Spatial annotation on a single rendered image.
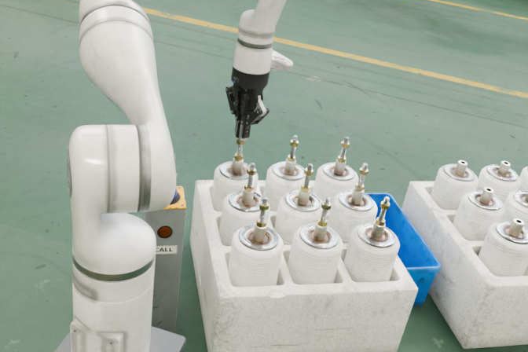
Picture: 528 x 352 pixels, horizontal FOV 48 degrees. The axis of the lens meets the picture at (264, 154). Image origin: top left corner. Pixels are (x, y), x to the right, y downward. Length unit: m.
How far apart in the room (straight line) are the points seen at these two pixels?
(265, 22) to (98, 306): 0.64
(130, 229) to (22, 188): 1.03
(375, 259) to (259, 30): 0.48
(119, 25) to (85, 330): 0.36
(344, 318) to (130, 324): 0.57
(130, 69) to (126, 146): 0.13
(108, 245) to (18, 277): 0.77
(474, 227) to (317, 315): 0.44
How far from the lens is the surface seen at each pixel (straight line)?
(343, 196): 1.28
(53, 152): 1.85
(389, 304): 1.22
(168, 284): 1.17
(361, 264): 1.18
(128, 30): 0.74
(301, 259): 1.14
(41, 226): 1.55
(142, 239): 0.68
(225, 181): 1.27
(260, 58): 1.16
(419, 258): 1.47
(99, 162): 0.60
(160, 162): 0.60
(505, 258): 1.33
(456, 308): 1.41
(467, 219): 1.41
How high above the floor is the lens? 0.92
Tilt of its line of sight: 29 degrees down
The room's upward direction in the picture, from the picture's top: 9 degrees clockwise
